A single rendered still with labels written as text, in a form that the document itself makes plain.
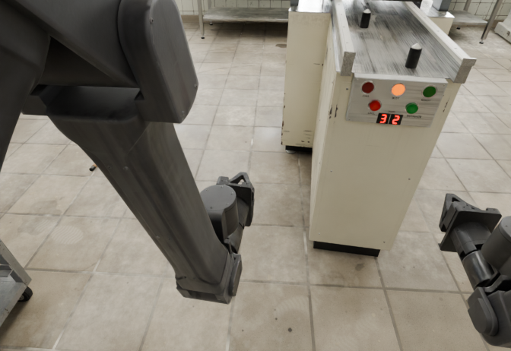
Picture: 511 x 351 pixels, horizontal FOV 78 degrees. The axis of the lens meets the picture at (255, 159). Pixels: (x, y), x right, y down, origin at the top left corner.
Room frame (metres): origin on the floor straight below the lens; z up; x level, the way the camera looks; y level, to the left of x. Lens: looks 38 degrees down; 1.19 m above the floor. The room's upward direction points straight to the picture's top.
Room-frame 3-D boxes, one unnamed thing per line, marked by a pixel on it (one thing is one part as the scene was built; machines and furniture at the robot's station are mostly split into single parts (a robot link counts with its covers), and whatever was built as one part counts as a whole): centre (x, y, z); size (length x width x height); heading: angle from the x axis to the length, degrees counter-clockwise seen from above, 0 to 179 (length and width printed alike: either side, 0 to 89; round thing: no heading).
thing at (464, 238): (0.33, -0.36, 0.76); 0.07 x 0.07 x 0.10; 81
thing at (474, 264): (0.27, -0.35, 0.77); 0.07 x 0.06 x 0.07; 171
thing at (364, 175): (1.17, -0.45, 0.45); 0.70 x 0.34 x 0.90; 171
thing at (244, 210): (0.39, 0.04, 0.76); 0.07 x 0.07 x 0.10; 81
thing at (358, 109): (0.81, -0.39, 0.77); 0.24 x 0.04 x 0.14; 81
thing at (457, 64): (1.76, -0.69, 0.87); 2.01 x 0.03 x 0.07; 171
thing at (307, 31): (2.14, -0.61, 0.42); 1.28 x 0.72 x 0.84; 171
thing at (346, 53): (1.80, -0.41, 0.87); 2.01 x 0.03 x 0.07; 171
